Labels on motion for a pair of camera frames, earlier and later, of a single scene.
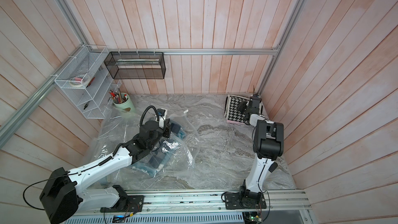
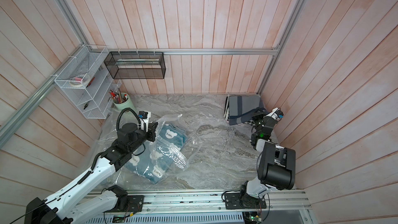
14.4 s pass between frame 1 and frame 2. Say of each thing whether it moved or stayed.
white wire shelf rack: stayed
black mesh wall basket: stayed
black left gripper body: moved
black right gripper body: moved
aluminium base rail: stayed
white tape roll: stayed
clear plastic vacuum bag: moved
